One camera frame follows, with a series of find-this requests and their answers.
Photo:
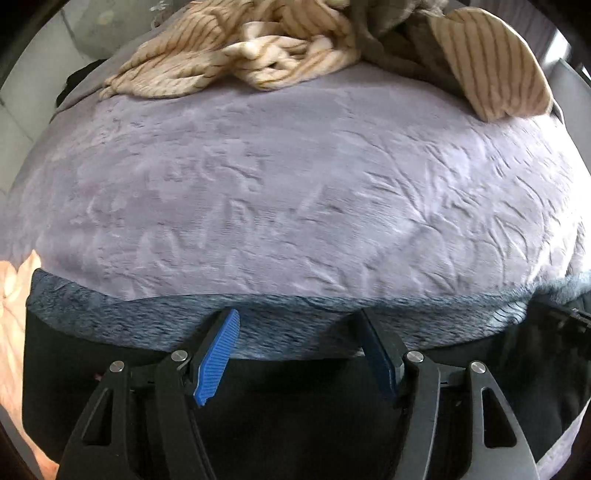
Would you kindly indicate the black pants with grey lining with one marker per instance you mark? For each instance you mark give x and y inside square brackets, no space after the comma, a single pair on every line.
[300,415]

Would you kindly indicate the peach cloth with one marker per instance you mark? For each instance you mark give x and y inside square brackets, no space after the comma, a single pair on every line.
[11,332]

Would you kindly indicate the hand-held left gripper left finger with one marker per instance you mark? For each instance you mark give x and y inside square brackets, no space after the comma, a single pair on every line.
[217,360]

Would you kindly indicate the purple embossed blanket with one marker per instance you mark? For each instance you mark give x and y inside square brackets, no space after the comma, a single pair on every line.
[277,184]

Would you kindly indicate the beige striped pillow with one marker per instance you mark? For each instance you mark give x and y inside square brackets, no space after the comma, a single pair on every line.
[498,64]

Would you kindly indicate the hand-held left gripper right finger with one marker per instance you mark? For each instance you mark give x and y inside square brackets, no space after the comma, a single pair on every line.
[376,353]

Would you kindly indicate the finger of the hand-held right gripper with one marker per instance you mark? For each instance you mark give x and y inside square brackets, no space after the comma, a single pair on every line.
[575,318]

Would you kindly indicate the beige striped crumpled blanket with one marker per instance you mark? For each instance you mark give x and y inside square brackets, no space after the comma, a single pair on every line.
[221,55]

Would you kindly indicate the grey cloth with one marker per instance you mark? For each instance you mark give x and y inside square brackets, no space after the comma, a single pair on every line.
[401,41]

